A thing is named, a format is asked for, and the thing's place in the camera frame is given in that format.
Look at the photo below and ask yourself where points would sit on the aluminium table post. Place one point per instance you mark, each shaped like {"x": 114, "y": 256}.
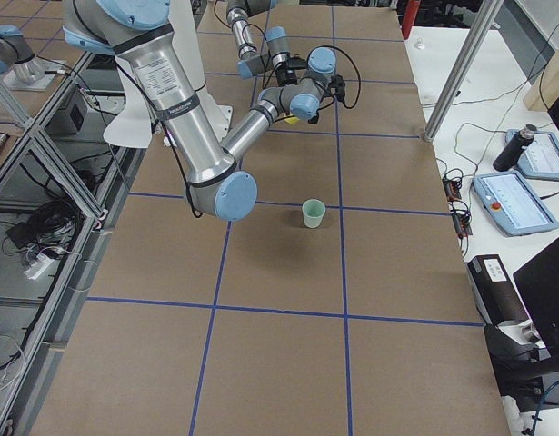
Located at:
{"x": 472, "y": 43}

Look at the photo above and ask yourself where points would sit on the black water bottle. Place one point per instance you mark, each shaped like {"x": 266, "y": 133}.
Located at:
{"x": 510, "y": 155}

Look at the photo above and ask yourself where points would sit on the near teach pendant tablet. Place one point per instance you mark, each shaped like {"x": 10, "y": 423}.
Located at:
{"x": 512, "y": 204}

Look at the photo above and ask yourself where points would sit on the red cylinder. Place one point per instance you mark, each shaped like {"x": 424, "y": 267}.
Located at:
{"x": 410, "y": 14}

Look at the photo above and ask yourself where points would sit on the far teach pendant tablet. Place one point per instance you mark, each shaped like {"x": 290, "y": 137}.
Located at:
{"x": 540, "y": 160}

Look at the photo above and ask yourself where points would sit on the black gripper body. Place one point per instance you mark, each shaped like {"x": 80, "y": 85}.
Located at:
{"x": 285, "y": 74}

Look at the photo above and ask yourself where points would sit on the green plastic cup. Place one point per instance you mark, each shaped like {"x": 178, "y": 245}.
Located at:
{"x": 313, "y": 211}

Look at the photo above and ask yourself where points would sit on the teach pendant tablet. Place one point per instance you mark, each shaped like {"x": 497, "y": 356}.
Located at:
{"x": 512, "y": 204}
{"x": 540, "y": 160}

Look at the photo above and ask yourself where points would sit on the yellow plastic cup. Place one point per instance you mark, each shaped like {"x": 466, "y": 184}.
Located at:
{"x": 290, "y": 119}

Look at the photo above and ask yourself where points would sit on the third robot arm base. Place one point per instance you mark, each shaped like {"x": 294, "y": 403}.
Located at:
{"x": 21, "y": 68}

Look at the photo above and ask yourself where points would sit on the black monitor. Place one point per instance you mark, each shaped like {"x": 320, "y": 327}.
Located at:
{"x": 537, "y": 282}

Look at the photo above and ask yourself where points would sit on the black cardboard box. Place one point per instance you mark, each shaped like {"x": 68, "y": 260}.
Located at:
{"x": 495, "y": 296}

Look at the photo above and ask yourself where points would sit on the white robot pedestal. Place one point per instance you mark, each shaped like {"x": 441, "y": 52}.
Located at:
{"x": 186, "y": 47}

